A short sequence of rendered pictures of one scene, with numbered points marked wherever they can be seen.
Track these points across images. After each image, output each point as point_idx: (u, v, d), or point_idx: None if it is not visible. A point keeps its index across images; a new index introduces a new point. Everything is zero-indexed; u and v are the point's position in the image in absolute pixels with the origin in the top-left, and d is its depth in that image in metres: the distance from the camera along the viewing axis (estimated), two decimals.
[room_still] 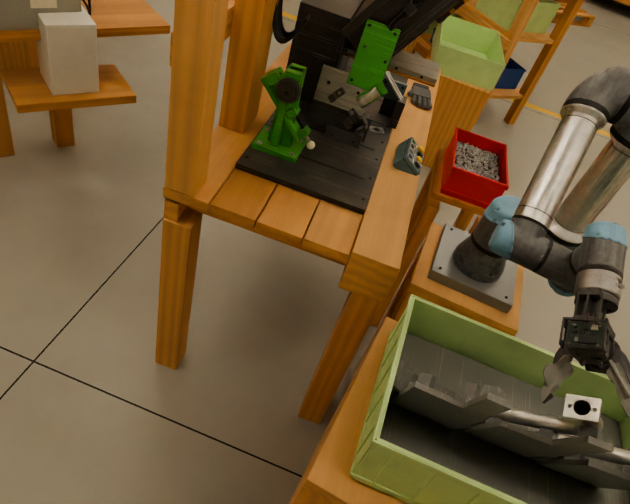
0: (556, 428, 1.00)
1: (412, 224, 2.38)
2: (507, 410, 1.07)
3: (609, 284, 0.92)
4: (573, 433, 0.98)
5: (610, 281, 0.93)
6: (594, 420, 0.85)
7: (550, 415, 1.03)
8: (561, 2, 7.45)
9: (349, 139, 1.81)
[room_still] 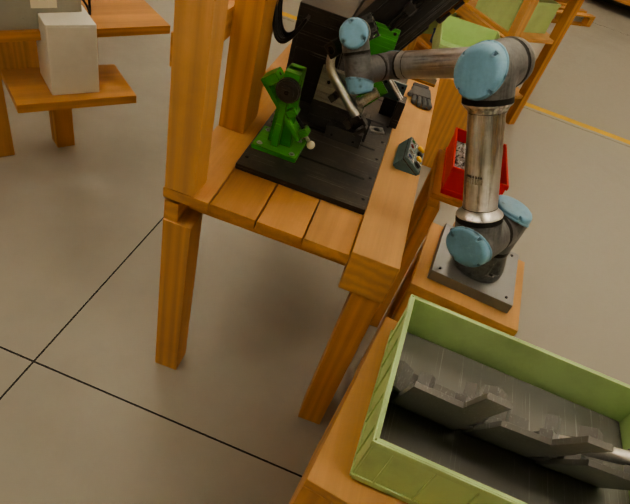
0: (336, 73, 1.75)
1: (412, 224, 2.38)
2: (350, 98, 1.76)
3: (362, 19, 1.46)
4: (333, 63, 1.74)
5: (361, 19, 1.45)
6: None
7: (335, 79, 1.74)
8: (561, 2, 7.45)
9: (349, 139, 1.81)
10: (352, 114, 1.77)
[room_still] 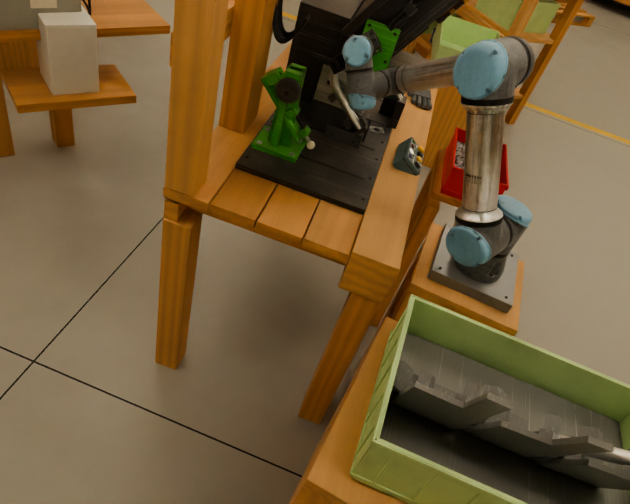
0: (339, 86, 1.77)
1: (412, 224, 2.38)
2: (354, 111, 1.78)
3: (364, 36, 1.48)
4: (336, 77, 1.76)
5: (364, 36, 1.47)
6: None
7: (339, 93, 1.76)
8: (561, 2, 7.45)
9: (349, 139, 1.81)
10: (356, 127, 1.79)
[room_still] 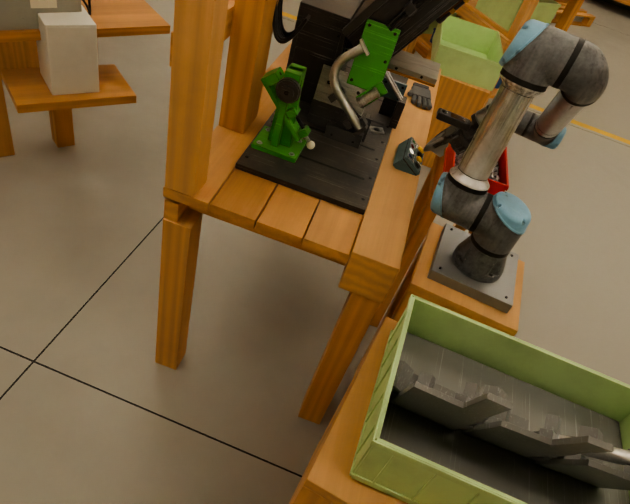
0: (339, 86, 1.77)
1: (412, 224, 2.38)
2: (354, 111, 1.78)
3: None
4: (336, 77, 1.76)
5: None
6: (363, 39, 1.70)
7: (339, 93, 1.76)
8: (561, 2, 7.45)
9: (349, 139, 1.81)
10: (356, 127, 1.79)
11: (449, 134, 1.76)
